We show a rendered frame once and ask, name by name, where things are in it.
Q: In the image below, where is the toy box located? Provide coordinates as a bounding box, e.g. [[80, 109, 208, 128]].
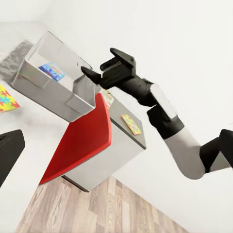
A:
[[12, 31, 96, 123]]

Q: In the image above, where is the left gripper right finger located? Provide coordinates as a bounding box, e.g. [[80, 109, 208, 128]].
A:
[[217, 129, 233, 168]]

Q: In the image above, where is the jigsaw puzzle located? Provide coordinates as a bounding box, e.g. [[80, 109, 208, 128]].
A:
[[122, 115, 141, 134], [0, 84, 21, 113]]

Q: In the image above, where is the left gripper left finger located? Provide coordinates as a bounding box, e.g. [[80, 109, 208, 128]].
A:
[[0, 129, 25, 187]]

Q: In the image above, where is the board game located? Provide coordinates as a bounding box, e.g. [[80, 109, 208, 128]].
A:
[[99, 89, 114, 109], [40, 62, 66, 82]]

